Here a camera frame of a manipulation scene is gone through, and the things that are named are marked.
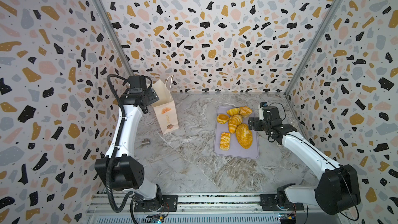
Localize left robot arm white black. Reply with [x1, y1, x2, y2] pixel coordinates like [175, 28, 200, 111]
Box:
[94, 74, 163, 213]

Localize small metal cylinder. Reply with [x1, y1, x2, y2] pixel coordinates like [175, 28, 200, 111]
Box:
[142, 139, 151, 146]

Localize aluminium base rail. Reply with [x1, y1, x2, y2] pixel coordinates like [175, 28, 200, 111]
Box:
[86, 191, 343, 224]

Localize striped croissant bread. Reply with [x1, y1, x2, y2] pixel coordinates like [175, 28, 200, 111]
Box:
[228, 114, 243, 134]

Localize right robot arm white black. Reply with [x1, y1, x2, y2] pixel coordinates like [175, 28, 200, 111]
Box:
[248, 102, 361, 215]

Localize printed paper bread bag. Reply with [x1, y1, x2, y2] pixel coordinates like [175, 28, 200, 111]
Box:
[152, 75, 179, 134]

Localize knotted brown bun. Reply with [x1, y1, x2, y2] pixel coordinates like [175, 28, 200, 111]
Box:
[239, 106, 253, 118]

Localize lilac plastic tray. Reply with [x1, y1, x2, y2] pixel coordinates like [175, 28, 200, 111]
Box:
[214, 106, 259, 159]

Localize small striped yellow roll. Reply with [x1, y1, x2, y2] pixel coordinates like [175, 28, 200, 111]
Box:
[227, 107, 240, 116]

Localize round yellow tart bread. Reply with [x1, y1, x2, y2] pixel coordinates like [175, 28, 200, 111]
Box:
[217, 114, 230, 124]

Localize large sesame oval bread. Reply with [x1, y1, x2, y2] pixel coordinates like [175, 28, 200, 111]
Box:
[235, 123, 253, 149]

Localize braided twist pastry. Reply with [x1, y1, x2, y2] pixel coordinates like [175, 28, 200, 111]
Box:
[220, 132, 231, 151]

